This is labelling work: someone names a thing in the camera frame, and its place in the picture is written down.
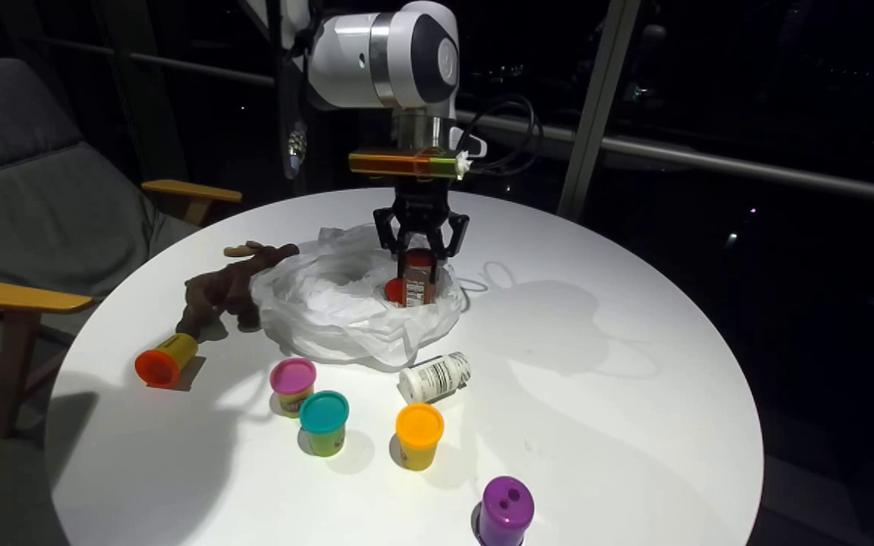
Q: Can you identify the brown moose plush toy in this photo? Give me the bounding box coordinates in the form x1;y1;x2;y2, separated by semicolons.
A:
173;239;304;342

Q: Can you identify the purple container with holed lid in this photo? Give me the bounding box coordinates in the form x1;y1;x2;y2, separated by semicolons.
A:
473;474;537;546

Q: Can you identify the tub with magenta lid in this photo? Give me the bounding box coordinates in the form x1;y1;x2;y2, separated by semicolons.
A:
267;354;319;417

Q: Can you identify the tub with teal lid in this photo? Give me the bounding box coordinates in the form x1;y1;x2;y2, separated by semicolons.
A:
298;389;352;457

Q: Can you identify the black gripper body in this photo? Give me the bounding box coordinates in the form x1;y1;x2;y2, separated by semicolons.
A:
369;179;473;251

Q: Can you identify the grey window railing bar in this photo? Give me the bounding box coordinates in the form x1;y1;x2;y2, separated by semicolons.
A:
46;36;874;211

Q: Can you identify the clear small jar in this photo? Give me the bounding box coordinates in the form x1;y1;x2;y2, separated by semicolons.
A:
396;349;473;405

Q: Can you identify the grey armchair with wooden armrests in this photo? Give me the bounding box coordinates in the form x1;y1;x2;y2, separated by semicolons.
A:
0;53;247;443

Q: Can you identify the yellow tub with orange lid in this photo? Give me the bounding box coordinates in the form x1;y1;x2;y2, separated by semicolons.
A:
133;330;203;390

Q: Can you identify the spice bottle with orange cap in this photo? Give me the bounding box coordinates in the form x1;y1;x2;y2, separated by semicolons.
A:
399;247;441;306

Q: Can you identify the brown green wrist camera box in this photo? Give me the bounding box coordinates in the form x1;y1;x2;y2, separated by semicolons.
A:
347;145;477;185

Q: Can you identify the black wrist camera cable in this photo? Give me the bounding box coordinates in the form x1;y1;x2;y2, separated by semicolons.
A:
447;95;543;181

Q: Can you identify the white plastic bag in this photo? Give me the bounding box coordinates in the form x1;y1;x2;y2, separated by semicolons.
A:
247;222;469;371

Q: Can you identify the black cable with metal connector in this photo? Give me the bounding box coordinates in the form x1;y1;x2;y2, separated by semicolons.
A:
271;0;312;185

